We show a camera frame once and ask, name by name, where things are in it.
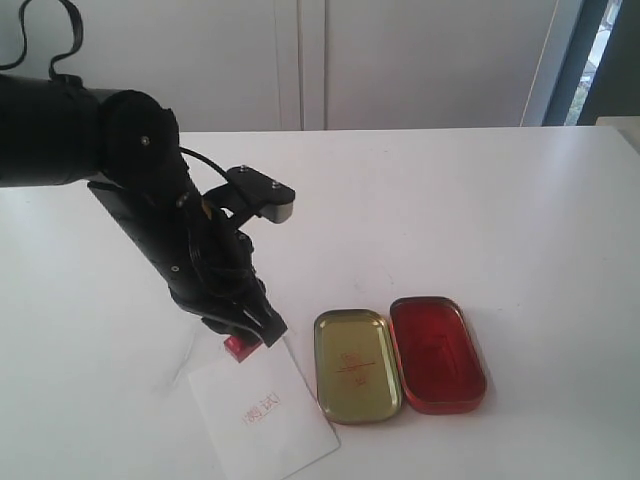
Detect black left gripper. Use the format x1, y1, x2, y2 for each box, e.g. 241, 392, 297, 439
88, 181, 287, 347

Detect red rubber stamp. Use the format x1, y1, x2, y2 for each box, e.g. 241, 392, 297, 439
224, 336, 262, 363

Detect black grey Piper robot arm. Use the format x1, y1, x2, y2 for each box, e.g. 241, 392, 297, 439
1, 75, 295, 346

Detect red ink pad tin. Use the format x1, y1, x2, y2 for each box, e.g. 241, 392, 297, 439
389, 296, 487, 415

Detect white paper sheet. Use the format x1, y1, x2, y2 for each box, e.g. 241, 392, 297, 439
189, 339, 340, 479

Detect gold metal tin lid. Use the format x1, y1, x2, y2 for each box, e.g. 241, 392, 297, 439
314, 309, 403, 425

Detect white cabinet doors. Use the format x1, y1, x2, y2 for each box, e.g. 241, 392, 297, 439
0, 0, 584, 134

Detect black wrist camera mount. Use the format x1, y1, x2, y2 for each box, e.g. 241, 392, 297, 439
203, 165, 296, 230

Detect black looped cable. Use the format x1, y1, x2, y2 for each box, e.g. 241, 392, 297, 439
0, 0, 84, 81

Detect dark window frame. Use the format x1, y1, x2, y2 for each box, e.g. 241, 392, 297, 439
542, 0, 639, 126

